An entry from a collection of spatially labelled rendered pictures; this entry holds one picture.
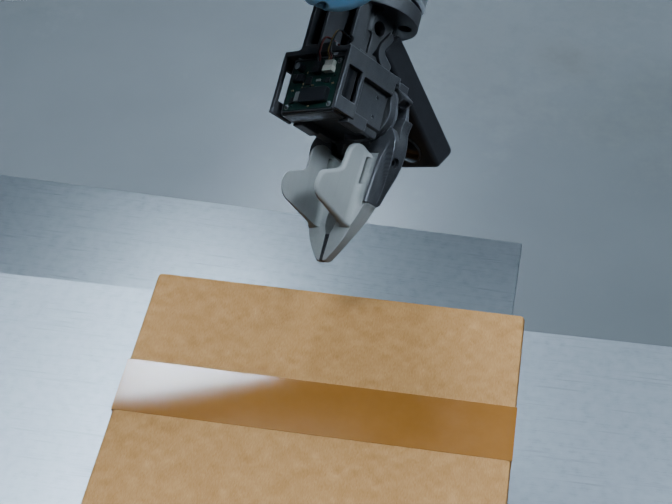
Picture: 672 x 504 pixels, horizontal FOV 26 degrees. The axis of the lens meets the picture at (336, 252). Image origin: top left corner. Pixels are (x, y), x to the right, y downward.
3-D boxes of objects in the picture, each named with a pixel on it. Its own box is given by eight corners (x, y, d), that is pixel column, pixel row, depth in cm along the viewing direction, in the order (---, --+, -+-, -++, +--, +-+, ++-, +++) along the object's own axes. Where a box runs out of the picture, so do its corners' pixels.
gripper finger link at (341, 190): (282, 239, 109) (313, 126, 111) (333, 266, 113) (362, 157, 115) (312, 239, 107) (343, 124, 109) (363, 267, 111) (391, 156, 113)
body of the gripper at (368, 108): (263, 120, 113) (302, -18, 116) (334, 164, 119) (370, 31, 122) (335, 115, 107) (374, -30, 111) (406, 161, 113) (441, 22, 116)
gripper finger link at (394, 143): (332, 200, 113) (359, 99, 115) (347, 209, 114) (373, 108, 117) (377, 199, 110) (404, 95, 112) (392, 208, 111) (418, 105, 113)
